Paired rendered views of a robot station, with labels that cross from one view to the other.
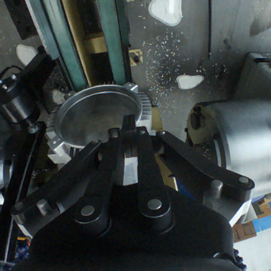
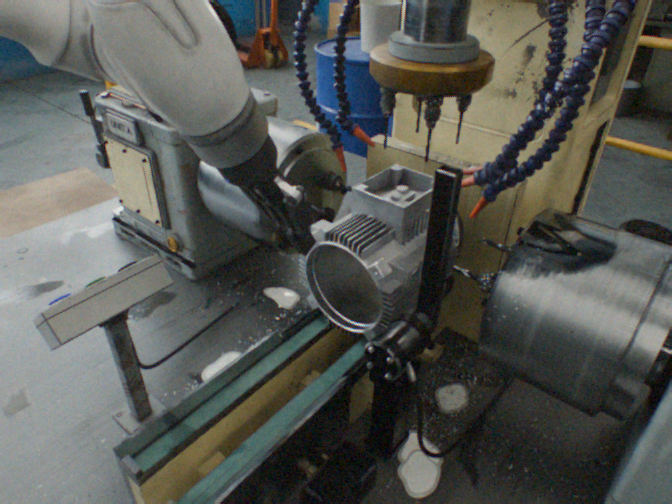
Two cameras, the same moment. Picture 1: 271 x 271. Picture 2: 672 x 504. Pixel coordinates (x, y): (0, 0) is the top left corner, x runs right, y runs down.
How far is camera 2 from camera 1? 0.62 m
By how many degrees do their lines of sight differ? 33
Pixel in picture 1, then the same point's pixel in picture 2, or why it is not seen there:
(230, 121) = (251, 210)
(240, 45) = (196, 293)
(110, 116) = (370, 297)
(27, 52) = (412, 475)
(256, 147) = not seen: hidden behind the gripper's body
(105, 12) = (265, 369)
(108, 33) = (283, 355)
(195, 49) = (243, 320)
